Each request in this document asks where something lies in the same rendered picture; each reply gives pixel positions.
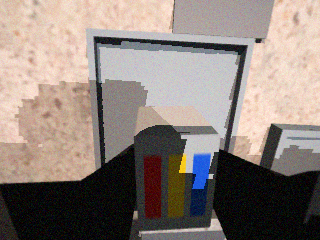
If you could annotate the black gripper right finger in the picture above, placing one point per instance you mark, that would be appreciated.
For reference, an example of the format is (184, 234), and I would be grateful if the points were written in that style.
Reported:
(255, 203)

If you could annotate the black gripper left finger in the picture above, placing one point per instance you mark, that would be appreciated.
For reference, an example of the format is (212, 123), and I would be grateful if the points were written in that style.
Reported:
(98, 207)

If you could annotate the tan box with red and blue stripes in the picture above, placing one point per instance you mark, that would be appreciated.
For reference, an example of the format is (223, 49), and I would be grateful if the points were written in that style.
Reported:
(176, 156)

